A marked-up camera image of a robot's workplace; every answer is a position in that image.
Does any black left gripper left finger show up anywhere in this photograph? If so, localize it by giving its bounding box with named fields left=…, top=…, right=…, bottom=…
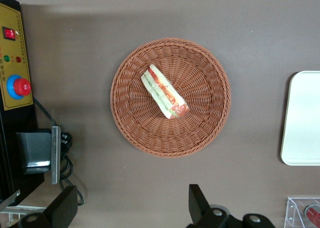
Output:
left=15, top=185, right=79, bottom=228

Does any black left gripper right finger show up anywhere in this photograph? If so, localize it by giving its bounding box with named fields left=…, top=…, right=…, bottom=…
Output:
left=186, top=184, right=274, bottom=228

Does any plastic-wrapped toy sandwich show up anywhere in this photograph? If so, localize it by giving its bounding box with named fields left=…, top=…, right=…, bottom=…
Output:
left=140, top=64, right=190, bottom=120

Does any round brown wicker basket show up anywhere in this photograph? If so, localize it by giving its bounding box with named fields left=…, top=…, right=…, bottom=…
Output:
left=110, top=37, right=231, bottom=159

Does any white plastic tray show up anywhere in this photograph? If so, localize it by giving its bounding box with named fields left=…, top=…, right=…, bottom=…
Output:
left=280, top=70, right=320, bottom=167

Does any black power plug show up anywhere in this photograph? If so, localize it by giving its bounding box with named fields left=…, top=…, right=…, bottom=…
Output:
left=59, top=131, right=74, bottom=154

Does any black control box yellow panel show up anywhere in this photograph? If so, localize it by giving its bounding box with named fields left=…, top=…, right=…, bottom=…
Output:
left=0, top=0, right=46, bottom=206

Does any clear acrylic box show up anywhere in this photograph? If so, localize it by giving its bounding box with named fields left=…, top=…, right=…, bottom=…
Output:
left=284, top=197, right=320, bottom=228

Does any red and grey cylinder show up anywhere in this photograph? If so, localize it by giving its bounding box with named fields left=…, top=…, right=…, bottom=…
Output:
left=303, top=204, right=320, bottom=225

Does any red emergency stop button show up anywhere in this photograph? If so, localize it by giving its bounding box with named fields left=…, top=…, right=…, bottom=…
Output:
left=6, top=74, right=33, bottom=100

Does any black power cable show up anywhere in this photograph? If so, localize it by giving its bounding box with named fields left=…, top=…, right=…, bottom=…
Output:
left=33, top=97, right=85, bottom=206

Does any silver aluminium frame rail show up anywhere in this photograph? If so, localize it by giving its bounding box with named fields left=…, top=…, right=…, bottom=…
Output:
left=0, top=189, right=49, bottom=225

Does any black metal mounting bracket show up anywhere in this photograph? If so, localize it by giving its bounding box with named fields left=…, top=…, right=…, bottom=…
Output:
left=16, top=125, right=62, bottom=185

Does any red rocker power switch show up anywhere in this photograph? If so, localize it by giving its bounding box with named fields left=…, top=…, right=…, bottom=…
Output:
left=2, top=26, right=17, bottom=41

